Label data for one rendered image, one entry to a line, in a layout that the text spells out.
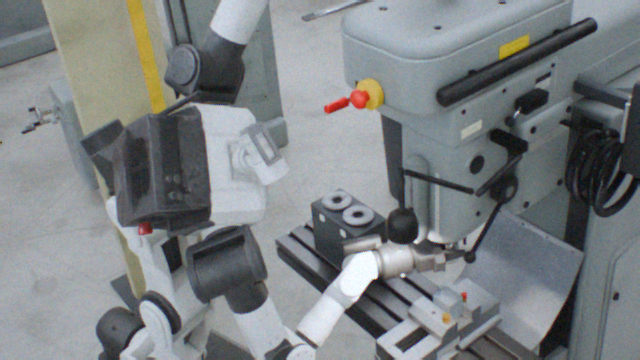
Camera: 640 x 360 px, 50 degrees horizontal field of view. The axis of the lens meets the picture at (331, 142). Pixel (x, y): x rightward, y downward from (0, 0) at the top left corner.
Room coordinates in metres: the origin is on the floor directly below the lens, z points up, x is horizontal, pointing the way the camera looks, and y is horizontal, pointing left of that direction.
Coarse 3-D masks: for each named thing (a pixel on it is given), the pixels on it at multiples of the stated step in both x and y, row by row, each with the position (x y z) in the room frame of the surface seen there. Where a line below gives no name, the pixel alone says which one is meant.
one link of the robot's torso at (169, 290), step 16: (112, 208) 1.39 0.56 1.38; (128, 240) 1.38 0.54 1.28; (144, 240) 1.34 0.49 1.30; (160, 240) 1.37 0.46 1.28; (176, 240) 1.45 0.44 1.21; (192, 240) 1.43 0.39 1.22; (144, 256) 1.35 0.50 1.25; (160, 256) 1.35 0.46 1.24; (176, 256) 1.44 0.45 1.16; (144, 272) 1.41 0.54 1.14; (160, 272) 1.37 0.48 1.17; (176, 272) 1.43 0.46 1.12; (160, 288) 1.38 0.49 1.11; (176, 288) 1.37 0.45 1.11; (160, 304) 1.36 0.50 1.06; (176, 304) 1.35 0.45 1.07; (192, 304) 1.39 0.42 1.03; (208, 304) 1.43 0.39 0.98; (176, 320) 1.34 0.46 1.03
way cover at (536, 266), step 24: (504, 216) 1.59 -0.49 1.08; (528, 240) 1.50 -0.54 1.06; (552, 240) 1.45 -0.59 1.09; (480, 264) 1.54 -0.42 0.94; (504, 264) 1.51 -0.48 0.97; (528, 264) 1.46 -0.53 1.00; (552, 264) 1.42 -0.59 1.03; (576, 264) 1.38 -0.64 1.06; (504, 288) 1.45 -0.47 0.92; (528, 288) 1.42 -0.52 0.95; (552, 288) 1.38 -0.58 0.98; (504, 312) 1.39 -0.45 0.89; (528, 312) 1.36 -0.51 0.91; (552, 312) 1.33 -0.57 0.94; (528, 336) 1.30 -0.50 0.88
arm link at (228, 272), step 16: (208, 256) 1.10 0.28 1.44; (224, 256) 1.09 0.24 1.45; (240, 256) 1.08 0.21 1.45; (208, 272) 1.06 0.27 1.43; (224, 272) 1.06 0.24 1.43; (240, 272) 1.06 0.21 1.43; (208, 288) 1.04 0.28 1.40; (224, 288) 1.05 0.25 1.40; (240, 288) 1.06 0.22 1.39; (256, 288) 1.07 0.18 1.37; (240, 304) 1.05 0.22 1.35; (256, 304) 1.06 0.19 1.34
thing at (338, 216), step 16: (336, 192) 1.70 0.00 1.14; (320, 208) 1.65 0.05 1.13; (336, 208) 1.62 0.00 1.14; (352, 208) 1.62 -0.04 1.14; (368, 208) 1.61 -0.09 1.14; (320, 224) 1.64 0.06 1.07; (336, 224) 1.57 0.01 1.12; (352, 224) 1.54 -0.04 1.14; (368, 224) 1.55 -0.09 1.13; (384, 224) 1.56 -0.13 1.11; (320, 240) 1.65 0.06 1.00; (336, 240) 1.58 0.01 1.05; (384, 240) 1.56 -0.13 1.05; (336, 256) 1.58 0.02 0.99
